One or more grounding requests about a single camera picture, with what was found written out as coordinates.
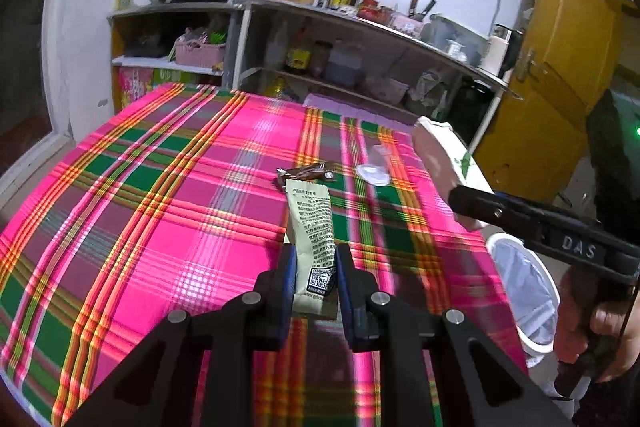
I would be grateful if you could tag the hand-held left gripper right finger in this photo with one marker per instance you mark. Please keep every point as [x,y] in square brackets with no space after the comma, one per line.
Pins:
[345,289]

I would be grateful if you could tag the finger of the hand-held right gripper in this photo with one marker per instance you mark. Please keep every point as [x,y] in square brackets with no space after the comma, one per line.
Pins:
[550,237]

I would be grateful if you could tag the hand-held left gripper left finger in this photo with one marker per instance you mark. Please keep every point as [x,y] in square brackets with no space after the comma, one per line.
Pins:
[288,288]

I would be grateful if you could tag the white trash bin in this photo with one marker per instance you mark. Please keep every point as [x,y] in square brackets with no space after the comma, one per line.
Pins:
[525,277]

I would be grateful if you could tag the beige printed sachet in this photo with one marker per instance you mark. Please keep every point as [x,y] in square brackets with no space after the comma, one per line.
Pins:
[310,232]

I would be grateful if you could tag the white paper bag green print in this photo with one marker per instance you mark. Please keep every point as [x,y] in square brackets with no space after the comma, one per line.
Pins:
[440,162]

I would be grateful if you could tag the person's right hand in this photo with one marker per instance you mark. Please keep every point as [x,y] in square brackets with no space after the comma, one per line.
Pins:
[572,317]

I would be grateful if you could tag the brown sachet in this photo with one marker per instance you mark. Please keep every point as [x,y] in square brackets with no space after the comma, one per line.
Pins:
[310,172]

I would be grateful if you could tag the clear plastic lid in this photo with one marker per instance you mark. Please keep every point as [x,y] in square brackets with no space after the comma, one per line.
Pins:
[373,173]

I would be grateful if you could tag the yellow wooden door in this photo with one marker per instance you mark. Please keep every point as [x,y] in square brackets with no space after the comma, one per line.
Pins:
[565,57]

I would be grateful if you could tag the black electric kettle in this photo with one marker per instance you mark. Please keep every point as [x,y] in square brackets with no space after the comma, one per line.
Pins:
[512,44]

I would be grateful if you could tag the pink green plaid tablecloth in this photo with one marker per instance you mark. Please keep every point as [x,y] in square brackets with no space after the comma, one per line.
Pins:
[150,207]

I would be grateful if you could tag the white cup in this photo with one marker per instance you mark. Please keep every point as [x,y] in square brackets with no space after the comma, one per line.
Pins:
[494,57]

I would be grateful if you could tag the clear plastic storage box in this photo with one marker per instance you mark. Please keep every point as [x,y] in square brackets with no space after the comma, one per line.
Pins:
[452,38]

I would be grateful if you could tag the blue grey plastic container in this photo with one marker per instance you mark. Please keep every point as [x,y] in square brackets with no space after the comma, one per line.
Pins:
[345,67]

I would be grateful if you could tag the soy sauce bottle yellow label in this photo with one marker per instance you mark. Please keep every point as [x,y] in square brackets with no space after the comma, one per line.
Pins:
[297,56]

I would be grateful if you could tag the white plastic bottle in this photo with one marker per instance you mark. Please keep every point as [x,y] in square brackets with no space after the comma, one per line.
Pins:
[276,47]

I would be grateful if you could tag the green yellow printed packet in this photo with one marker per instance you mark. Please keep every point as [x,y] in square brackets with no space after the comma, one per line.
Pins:
[169,76]

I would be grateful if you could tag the pink knife holder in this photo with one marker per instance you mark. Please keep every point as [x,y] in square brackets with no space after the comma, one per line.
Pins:
[407,26]

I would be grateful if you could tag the pink plastic basket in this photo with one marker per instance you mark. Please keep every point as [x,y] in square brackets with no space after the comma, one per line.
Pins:
[199,53]

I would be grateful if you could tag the pink printed packet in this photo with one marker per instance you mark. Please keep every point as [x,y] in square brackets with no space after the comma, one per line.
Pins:
[135,88]

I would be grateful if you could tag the steel kitchen rack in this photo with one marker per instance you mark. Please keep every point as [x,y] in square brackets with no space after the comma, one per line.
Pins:
[350,18]

